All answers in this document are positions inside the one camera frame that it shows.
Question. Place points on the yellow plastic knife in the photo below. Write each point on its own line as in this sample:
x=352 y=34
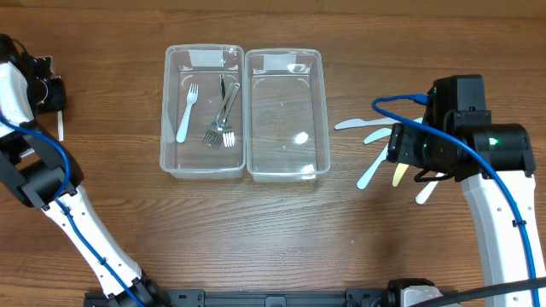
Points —
x=399 y=173

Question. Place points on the right clear plastic container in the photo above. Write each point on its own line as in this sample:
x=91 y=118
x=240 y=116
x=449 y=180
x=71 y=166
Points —
x=286 y=115

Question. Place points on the pale blue plastic knife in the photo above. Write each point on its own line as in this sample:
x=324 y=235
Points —
x=355 y=123

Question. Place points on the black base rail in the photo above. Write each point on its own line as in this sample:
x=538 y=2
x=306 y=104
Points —
x=349 y=298

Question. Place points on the white plastic knife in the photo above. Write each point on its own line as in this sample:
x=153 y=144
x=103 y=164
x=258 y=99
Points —
x=425 y=193

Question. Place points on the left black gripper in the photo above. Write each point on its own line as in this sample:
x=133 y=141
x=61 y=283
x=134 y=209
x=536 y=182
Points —
x=51 y=94

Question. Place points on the black handled utensil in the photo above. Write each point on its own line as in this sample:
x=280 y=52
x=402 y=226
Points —
x=222 y=86

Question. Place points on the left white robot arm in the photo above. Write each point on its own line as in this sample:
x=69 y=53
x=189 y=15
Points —
x=39 y=172

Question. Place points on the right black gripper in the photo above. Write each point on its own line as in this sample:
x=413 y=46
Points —
x=397 y=142

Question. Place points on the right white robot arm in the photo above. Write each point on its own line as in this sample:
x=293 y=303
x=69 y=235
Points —
x=495 y=166

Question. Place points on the white plastic fork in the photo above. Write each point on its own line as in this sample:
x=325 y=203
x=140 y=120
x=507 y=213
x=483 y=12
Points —
x=60 y=126
x=191 y=99

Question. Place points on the left clear plastic container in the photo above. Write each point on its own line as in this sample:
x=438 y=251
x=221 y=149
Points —
x=201 y=64

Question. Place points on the teal plastic knife upper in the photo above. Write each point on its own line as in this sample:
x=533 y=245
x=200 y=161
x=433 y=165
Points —
x=377 y=135

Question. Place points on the light teal plastic knife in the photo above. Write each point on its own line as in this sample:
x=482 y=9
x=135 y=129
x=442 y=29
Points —
x=367 y=176

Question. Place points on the metal fork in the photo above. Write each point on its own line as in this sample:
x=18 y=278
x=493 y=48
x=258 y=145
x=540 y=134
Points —
x=214 y=133
x=228 y=133

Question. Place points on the clear plastic container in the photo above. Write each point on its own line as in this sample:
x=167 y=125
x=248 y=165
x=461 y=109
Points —
x=286 y=115
x=201 y=64

